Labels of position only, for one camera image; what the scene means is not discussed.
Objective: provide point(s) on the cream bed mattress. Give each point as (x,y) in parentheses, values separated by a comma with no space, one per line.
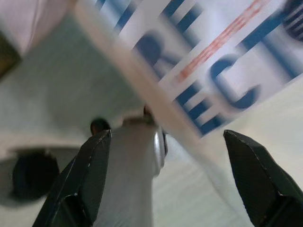
(272,118)

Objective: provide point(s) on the white book with blue letters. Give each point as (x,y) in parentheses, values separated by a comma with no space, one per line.
(213,47)

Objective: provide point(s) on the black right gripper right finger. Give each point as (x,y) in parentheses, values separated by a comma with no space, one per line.
(258,184)

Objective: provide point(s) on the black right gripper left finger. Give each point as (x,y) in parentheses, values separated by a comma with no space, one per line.
(90,170)

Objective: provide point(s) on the brown cardboard box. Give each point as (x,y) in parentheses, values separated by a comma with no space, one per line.
(8,56)

